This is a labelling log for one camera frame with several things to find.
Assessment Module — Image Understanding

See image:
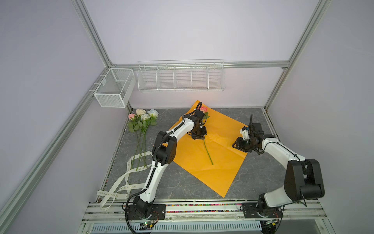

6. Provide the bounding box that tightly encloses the orange wrapping paper sheet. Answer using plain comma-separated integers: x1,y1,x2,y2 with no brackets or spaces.
164,104,246,198

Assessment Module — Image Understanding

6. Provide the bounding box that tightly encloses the white fake rose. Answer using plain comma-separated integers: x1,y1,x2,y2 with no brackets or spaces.
137,109,159,167

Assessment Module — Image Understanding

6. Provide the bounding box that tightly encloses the dark pink fake rose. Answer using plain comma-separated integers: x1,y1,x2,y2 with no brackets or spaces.
200,106,214,165

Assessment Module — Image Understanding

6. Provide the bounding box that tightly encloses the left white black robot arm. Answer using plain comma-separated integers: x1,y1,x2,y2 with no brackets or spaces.
124,102,207,218

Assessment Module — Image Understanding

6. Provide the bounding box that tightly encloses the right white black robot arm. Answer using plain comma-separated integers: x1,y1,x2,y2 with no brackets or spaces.
232,122,325,217

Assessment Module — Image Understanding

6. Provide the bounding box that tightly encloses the cream fake rose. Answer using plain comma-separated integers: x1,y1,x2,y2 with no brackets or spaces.
135,109,148,169

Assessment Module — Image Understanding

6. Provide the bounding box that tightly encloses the white mesh box basket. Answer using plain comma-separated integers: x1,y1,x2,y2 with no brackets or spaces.
94,68,136,108

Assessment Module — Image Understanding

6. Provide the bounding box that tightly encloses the white printed ribbon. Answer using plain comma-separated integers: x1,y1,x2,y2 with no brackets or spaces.
97,151,152,211

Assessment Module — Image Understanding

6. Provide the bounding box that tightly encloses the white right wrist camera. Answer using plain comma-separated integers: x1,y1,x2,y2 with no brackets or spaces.
240,127,250,140

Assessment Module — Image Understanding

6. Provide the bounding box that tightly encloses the white wire shelf basket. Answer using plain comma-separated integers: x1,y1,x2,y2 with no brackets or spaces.
137,59,226,92

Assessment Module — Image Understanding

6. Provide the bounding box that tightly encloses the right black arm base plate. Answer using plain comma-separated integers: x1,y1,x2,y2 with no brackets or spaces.
240,202,283,218

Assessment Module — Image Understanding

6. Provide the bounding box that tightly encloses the white slotted cable duct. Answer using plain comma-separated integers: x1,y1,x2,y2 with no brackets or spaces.
88,220,262,234

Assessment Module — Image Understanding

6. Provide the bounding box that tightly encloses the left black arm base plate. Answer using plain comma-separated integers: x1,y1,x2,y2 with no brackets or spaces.
124,204,166,220

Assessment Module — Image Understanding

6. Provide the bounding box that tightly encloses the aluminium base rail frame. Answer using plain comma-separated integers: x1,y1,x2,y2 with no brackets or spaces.
78,199,335,234

